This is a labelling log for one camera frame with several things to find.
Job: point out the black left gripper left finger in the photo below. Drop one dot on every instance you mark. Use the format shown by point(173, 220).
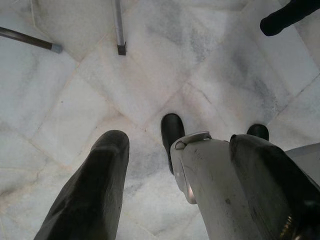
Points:
point(90, 190)

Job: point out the silver robot right leg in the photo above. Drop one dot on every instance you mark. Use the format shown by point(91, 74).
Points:
point(307, 160)

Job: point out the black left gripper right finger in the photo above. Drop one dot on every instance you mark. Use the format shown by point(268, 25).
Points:
point(275, 175)

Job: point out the black robot left foot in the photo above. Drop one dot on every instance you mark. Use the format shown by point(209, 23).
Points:
point(172, 130)

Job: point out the black folding table leg frame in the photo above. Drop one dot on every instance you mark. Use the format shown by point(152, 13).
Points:
point(27, 38)

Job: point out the silver metal clothes rack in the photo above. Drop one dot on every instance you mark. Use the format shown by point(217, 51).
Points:
point(119, 27)

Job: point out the black robot foot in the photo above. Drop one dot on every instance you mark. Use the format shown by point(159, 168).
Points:
point(172, 130)
point(257, 131)

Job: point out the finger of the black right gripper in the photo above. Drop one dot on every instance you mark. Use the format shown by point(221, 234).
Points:
point(282, 18)

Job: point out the black robot right foot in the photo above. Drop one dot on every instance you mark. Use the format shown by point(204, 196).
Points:
point(257, 131)

